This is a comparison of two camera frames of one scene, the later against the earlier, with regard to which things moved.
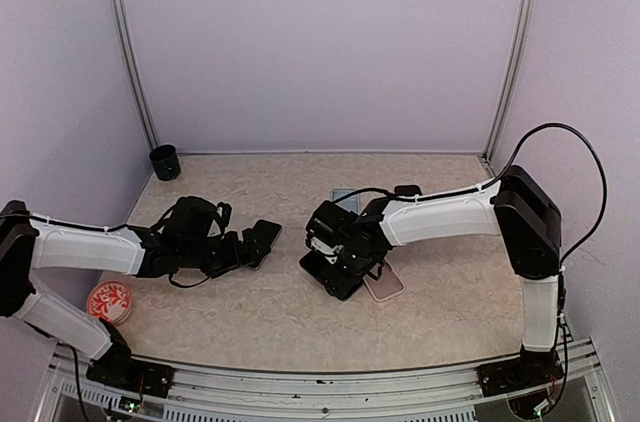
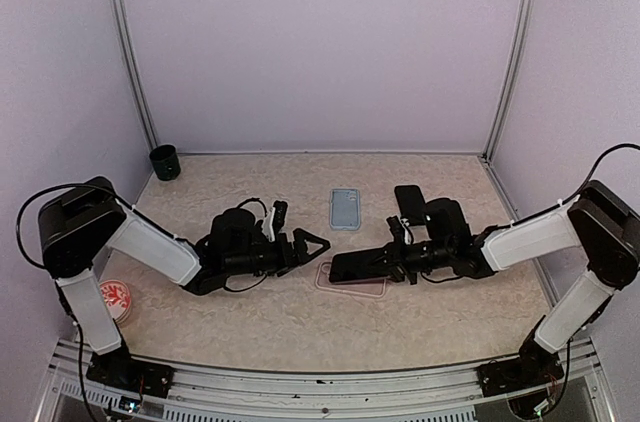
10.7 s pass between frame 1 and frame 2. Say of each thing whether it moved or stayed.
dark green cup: stayed
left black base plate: stayed
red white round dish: stayed
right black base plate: stayed
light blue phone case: stayed
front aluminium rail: stayed
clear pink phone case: moved
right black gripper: moved
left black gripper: moved
